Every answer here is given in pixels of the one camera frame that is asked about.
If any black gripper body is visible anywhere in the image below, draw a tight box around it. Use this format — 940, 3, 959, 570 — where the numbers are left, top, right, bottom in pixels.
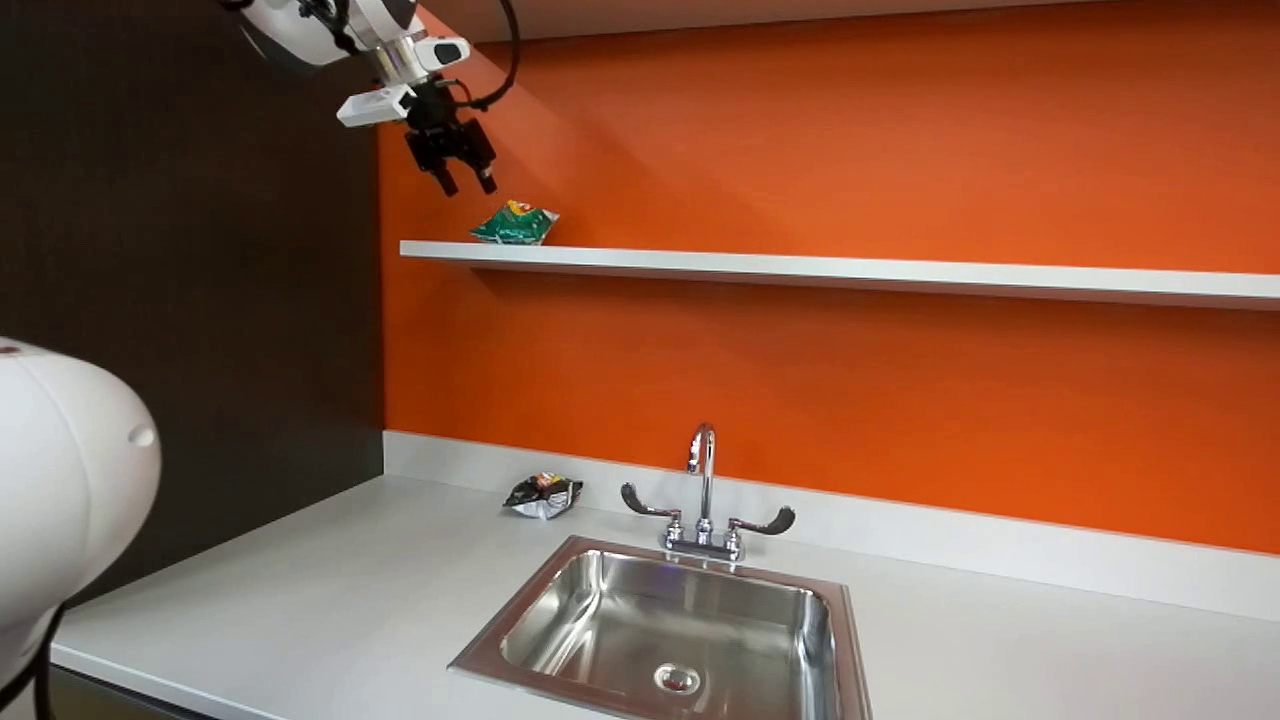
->
399, 82, 498, 177

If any green snack packet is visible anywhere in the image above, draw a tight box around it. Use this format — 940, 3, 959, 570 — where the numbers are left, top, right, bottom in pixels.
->
472, 195, 565, 254

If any silver black snack packet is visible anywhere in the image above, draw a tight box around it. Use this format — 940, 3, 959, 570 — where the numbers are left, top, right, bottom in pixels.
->
498, 468, 589, 524

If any chrome faucet with black levers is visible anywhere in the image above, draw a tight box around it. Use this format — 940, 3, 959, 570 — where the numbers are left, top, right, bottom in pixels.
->
617, 422, 801, 577

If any stainless steel sink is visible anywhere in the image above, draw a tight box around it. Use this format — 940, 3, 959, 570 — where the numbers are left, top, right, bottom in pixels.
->
448, 534, 874, 720

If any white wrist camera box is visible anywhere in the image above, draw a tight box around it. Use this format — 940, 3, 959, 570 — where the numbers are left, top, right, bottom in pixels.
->
330, 82, 418, 131

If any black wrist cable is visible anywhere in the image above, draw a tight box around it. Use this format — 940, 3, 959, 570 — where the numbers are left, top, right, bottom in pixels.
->
448, 0, 525, 111

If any white wall shelf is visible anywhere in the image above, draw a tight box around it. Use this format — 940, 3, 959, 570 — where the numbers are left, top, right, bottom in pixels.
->
397, 238, 1280, 316

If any black base cable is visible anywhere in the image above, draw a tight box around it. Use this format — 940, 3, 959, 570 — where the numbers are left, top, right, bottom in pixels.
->
0, 600, 71, 720

